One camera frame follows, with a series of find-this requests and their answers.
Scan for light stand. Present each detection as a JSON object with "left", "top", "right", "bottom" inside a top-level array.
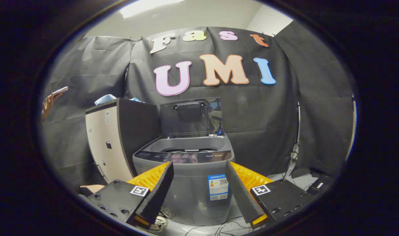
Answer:
[{"left": 281, "top": 102, "right": 301, "bottom": 183}]

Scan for beige and dark cabinet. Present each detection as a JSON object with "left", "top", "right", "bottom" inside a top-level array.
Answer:
[{"left": 85, "top": 98, "right": 160, "bottom": 184}]

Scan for black backdrop cloth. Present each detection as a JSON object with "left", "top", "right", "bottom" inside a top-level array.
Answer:
[{"left": 41, "top": 26, "right": 356, "bottom": 185}]

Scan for wooden object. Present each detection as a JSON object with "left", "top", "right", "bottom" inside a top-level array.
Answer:
[{"left": 41, "top": 86, "right": 69, "bottom": 120}]

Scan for grey washing machine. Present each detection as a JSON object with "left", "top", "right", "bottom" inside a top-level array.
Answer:
[{"left": 132, "top": 134, "right": 235, "bottom": 226}]

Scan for floor cables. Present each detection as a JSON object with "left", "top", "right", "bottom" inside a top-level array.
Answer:
[{"left": 185, "top": 216, "right": 253, "bottom": 236}]

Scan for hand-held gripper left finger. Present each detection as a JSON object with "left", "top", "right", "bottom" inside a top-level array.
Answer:
[{"left": 88, "top": 161, "right": 174, "bottom": 230}]

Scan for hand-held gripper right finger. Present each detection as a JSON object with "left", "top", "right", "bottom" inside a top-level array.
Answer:
[{"left": 225, "top": 161, "right": 313, "bottom": 230}]

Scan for light blue shirt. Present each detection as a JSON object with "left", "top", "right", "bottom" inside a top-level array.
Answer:
[{"left": 94, "top": 94, "right": 145, "bottom": 105}]

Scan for white sneaker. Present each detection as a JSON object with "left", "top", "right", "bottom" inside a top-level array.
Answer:
[{"left": 150, "top": 208, "right": 175, "bottom": 232}]

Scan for black box on floor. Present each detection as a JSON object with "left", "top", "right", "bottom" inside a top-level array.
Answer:
[{"left": 305, "top": 175, "right": 335, "bottom": 196}]

